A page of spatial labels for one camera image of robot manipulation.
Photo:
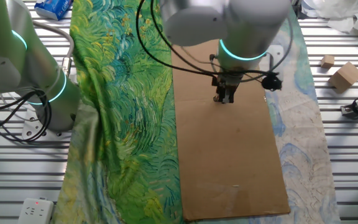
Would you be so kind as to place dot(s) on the large wooden block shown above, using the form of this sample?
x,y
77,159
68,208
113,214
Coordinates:
x,y
346,76

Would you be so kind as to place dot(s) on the brown cardboard sheet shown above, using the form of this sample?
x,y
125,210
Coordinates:
x,y
228,149

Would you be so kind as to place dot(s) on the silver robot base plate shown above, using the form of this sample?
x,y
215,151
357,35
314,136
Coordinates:
x,y
33,127

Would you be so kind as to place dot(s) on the painted green blue cloth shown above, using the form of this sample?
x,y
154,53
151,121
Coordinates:
x,y
120,109

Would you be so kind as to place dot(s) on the white crumpled plastic sheet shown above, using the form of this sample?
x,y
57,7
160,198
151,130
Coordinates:
x,y
346,12

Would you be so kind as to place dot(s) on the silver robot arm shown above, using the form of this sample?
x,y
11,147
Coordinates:
x,y
250,25

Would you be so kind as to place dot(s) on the clear tape strip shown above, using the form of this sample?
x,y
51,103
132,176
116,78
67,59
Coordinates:
x,y
222,193

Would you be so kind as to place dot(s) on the white camera bracket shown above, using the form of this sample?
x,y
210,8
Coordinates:
x,y
275,54

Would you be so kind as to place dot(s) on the white power strip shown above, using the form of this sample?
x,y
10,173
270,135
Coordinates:
x,y
36,211

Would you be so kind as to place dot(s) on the small wooden cube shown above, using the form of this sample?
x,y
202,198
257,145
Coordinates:
x,y
327,61

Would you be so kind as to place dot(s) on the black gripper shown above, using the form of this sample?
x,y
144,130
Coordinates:
x,y
227,80

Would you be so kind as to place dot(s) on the blue tissue packet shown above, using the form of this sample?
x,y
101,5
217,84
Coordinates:
x,y
53,7

